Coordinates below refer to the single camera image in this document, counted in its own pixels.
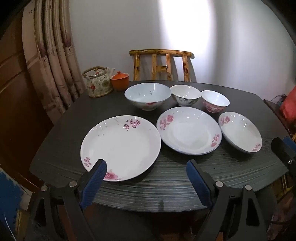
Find wooden chair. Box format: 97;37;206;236
129;49;195;82

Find large white floral plate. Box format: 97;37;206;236
80;115;162;182

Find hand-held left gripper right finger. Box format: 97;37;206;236
186;159;278;241

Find beige patterned curtain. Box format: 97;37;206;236
22;0;86;124

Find shallow white pink-flower bowl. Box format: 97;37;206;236
218;112;263;154

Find orange lidded cup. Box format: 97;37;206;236
110;71;129;91

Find small pink-patterned bowl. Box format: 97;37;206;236
201;90;230;113

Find red cloth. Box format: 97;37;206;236
279;85;296;121

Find small grey-patterned white bowl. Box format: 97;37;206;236
170;85;201;107

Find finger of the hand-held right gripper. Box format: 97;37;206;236
271;137;296;173
283;136;296;151

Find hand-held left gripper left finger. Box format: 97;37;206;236
28;159;108;241

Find large white bowl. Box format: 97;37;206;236
124;83;172;111

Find brown wooden door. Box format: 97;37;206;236
0;14;58;193

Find floral ceramic teapot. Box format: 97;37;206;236
82;66;116;98

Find blue foam mat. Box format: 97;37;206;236
0;167;30;232

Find medium white pink-flower plate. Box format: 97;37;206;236
156;107;222;155

